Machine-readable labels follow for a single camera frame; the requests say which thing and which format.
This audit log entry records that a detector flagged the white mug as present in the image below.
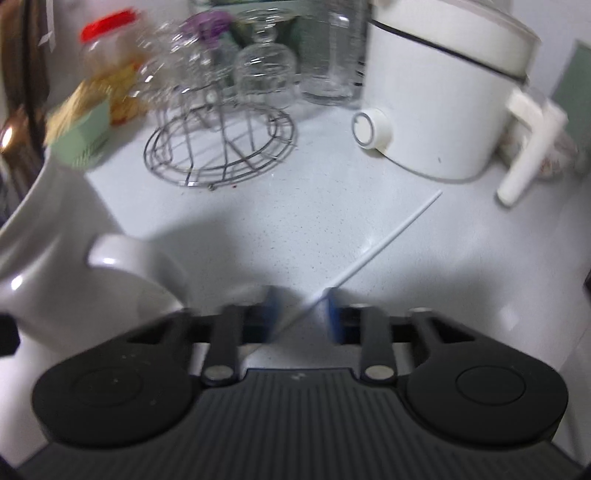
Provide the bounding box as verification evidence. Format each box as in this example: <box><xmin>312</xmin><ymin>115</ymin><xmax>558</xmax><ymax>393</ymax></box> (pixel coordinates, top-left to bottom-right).
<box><xmin>0</xmin><ymin>154</ymin><xmax>190</xmax><ymax>356</ymax></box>

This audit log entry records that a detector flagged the tall glass mug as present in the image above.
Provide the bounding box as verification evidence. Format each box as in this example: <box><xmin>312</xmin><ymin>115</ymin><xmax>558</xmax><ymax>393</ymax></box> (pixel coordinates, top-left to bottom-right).
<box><xmin>300</xmin><ymin>11</ymin><xmax>368</xmax><ymax>104</ymax></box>

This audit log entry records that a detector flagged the white chopstick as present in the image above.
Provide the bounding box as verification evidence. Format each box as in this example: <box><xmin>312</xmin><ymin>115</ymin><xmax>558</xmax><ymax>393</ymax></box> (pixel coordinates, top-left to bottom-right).
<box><xmin>276</xmin><ymin>190</ymin><xmax>443</xmax><ymax>334</ymax></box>

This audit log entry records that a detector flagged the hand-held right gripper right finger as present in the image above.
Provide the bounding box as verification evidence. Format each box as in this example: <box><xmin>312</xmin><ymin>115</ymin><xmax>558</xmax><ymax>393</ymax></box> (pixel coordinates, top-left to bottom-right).
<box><xmin>324</xmin><ymin>286</ymin><xmax>481</xmax><ymax>384</ymax></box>

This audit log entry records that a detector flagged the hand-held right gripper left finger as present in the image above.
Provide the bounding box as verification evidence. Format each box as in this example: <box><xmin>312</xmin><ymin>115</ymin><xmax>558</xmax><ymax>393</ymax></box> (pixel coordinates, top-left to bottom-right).
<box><xmin>124</xmin><ymin>285</ymin><xmax>283</xmax><ymax>386</ymax></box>

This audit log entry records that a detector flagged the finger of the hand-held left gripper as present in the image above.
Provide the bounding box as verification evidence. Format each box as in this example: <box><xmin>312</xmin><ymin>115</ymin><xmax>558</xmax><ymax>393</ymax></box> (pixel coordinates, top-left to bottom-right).
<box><xmin>0</xmin><ymin>314</ymin><xmax>20</xmax><ymax>358</ymax></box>

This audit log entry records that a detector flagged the purple lid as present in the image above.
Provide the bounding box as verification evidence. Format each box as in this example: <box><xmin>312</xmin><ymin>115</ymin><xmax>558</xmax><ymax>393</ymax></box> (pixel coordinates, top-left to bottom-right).
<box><xmin>182</xmin><ymin>10</ymin><xmax>236</xmax><ymax>42</ymax></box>

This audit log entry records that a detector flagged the wire glass rack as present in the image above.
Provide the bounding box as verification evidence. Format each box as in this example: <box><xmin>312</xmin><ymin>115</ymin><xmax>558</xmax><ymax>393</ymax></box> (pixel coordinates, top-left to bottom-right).
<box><xmin>143</xmin><ymin>78</ymin><xmax>296</xmax><ymax>188</ymax></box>

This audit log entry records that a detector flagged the green plastic basket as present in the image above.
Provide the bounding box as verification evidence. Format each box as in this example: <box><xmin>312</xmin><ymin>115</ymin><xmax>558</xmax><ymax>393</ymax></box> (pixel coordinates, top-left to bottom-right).
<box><xmin>48</xmin><ymin>95</ymin><xmax>114</xmax><ymax>171</ymax></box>

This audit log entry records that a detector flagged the stemmed glass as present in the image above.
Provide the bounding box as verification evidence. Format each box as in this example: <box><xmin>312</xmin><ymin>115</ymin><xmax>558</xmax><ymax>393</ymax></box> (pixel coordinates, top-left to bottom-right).
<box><xmin>139</xmin><ymin>28</ymin><xmax>218</xmax><ymax>107</ymax></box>
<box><xmin>233</xmin><ymin>18</ymin><xmax>297</xmax><ymax>112</ymax></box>

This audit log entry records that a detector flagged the copper spoon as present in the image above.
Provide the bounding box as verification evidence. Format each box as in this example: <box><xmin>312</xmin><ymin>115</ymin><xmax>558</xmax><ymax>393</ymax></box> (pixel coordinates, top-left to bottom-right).
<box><xmin>0</xmin><ymin>108</ymin><xmax>33</xmax><ymax>195</ymax></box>

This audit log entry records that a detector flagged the white electric pot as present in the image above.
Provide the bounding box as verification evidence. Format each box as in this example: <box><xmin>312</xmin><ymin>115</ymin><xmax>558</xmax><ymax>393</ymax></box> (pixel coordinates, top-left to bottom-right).
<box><xmin>351</xmin><ymin>0</ymin><xmax>570</xmax><ymax>206</ymax></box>

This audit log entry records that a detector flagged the red-lidded plastic jar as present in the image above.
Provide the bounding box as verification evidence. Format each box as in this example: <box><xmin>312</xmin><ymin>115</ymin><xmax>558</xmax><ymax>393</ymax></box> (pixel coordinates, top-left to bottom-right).
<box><xmin>81</xmin><ymin>9</ymin><xmax>153</xmax><ymax>125</ymax></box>

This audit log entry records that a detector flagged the patterned bowl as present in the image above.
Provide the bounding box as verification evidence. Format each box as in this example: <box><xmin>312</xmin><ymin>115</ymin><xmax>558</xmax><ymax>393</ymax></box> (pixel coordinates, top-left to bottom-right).
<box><xmin>499</xmin><ymin>124</ymin><xmax>585</xmax><ymax>181</ymax></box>

